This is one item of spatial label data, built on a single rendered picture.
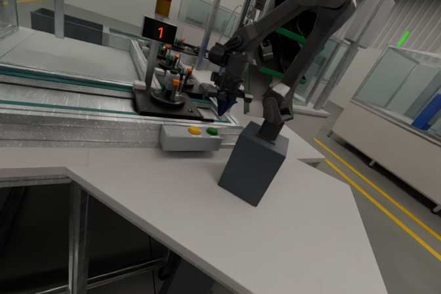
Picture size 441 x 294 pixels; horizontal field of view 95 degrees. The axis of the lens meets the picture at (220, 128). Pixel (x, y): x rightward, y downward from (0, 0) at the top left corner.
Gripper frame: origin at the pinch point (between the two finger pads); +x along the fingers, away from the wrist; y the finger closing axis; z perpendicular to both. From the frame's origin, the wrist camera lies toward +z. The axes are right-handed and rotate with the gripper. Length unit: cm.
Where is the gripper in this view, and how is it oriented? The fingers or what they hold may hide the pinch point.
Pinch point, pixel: (222, 106)
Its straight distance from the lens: 70.7
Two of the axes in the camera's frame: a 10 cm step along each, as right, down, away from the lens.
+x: -3.0, 8.6, 4.1
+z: -4.3, -5.1, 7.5
